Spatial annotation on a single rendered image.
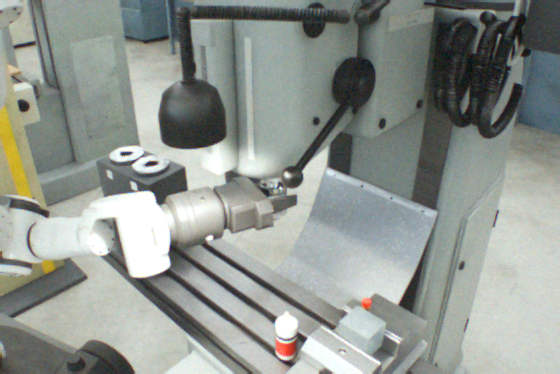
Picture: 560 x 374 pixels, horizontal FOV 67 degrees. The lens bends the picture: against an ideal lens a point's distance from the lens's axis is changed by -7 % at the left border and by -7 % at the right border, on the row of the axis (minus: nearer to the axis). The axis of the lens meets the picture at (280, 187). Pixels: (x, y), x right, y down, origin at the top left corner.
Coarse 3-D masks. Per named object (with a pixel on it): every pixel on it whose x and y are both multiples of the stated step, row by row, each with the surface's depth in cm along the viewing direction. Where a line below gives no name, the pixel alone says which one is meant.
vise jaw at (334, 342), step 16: (320, 336) 75; (336, 336) 75; (304, 352) 74; (320, 352) 73; (336, 352) 72; (352, 352) 72; (320, 368) 73; (336, 368) 71; (352, 368) 70; (368, 368) 69
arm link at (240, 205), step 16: (240, 176) 78; (192, 192) 70; (208, 192) 70; (224, 192) 74; (240, 192) 74; (256, 192) 74; (208, 208) 69; (224, 208) 71; (240, 208) 71; (256, 208) 71; (272, 208) 72; (208, 224) 69; (224, 224) 73; (240, 224) 72; (256, 224) 73; (272, 224) 72; (208, 240) 70
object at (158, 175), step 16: (112, 160) 113; (128, 160) 112; (144, 160) 112; (160, 160) 112; (112, 176) 113; (128, 176) 108; (144, 176) 107; (160, 176) 108; (176, 176) 111; (112, 192) 116; (128, 192) 111; (160, 192) 108; (176, 192) 112
